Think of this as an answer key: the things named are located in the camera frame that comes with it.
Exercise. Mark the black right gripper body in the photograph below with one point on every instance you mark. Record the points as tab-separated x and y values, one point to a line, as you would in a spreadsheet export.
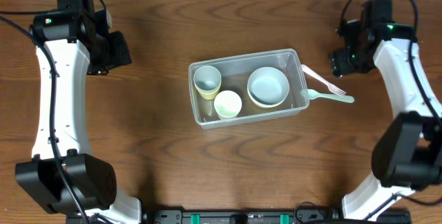
351	59

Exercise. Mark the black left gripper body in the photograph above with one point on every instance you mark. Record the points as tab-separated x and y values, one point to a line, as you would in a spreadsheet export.
116	52

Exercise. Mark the pink plastic fork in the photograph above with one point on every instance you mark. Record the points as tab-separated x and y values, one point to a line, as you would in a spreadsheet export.
332	88

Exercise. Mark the mint green plastic spoon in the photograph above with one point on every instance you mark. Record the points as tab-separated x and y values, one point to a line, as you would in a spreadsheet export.
312	95

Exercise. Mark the grey plastic cup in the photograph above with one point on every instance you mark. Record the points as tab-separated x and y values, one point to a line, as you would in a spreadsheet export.
207	79

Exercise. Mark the grey plastic bowl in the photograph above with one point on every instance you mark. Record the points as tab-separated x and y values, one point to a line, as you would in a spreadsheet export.
267	82

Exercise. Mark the yellow plastic cup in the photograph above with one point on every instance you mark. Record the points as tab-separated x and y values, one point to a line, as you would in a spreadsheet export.
210	94

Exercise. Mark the yellow plastic bowl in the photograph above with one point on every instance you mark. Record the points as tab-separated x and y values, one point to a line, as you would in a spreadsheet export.
267	102

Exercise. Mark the clear plastic container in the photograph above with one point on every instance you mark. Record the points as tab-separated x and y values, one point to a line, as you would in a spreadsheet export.
235	72

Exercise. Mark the cream white plastic cup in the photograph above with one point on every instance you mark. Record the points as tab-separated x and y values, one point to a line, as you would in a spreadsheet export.
227	104

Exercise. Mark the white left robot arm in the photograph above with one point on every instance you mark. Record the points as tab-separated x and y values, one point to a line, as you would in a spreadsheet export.
62	176

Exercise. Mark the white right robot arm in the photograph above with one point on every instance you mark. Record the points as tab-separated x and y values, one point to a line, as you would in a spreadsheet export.
407	158

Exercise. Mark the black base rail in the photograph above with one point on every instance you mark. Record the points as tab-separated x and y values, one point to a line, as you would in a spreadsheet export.
302	215

